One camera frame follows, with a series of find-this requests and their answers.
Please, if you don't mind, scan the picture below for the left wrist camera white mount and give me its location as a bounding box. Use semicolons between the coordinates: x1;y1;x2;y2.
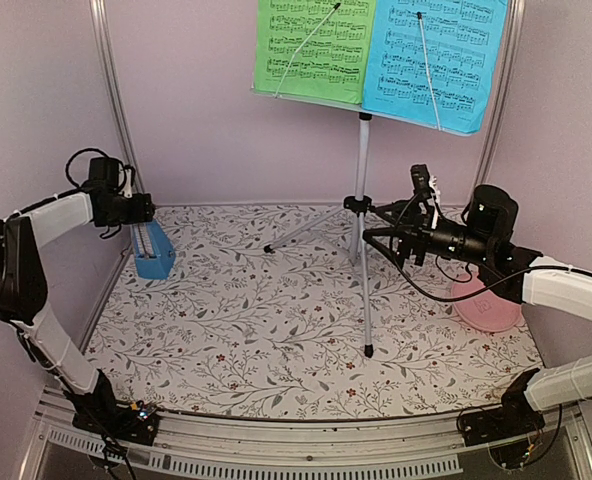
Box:
119;165;135;199

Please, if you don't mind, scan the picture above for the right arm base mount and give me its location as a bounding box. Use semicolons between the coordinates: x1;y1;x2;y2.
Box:
456;370;545;446

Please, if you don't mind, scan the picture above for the green sheet music page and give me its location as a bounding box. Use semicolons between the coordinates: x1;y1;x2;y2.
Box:
253;0;377;105

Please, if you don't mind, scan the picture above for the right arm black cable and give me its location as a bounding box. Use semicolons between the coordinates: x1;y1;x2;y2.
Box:
385;194;572;302

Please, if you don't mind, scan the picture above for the blue metronome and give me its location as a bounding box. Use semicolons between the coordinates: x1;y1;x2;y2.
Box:
132;220;176;280

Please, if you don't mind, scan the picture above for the right aluminium frame post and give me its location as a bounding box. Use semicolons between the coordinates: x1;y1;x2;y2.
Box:
471;0;526;190

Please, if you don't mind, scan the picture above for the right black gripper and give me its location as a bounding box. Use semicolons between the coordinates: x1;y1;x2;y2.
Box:
363;198;494;270

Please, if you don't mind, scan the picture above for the aluminium frame post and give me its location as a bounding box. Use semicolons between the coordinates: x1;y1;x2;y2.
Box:
471;0;526;190
88;0;145;193

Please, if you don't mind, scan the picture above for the pink plastic plate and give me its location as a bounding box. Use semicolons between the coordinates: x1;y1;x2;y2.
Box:
450;273;523;333

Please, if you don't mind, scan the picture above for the front aluminium rail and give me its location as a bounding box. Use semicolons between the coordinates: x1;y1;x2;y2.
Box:
19;387;592;479

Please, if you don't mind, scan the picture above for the white perforated music stand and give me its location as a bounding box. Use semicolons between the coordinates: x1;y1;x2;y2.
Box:
249;0;482;359

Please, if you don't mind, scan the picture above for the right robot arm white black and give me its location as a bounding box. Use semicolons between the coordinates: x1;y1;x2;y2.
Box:
362;184;592;436

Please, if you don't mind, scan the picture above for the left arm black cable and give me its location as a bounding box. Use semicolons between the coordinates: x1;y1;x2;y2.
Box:
64;147;127;186

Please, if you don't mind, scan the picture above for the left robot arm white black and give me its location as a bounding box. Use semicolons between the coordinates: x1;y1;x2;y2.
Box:
0;152;154;434

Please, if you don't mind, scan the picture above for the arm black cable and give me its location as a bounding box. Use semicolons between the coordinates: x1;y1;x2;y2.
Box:
385;194;572;302
64;147;127;186

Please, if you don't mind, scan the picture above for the blue sheet music page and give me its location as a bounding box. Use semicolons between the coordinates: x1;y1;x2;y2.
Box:
362;0;508;135

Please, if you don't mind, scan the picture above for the left aluminium frame post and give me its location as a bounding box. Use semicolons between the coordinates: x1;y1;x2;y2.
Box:
88;0;145;193

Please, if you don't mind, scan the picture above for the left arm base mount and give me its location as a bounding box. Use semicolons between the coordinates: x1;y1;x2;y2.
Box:
65;371;160;446

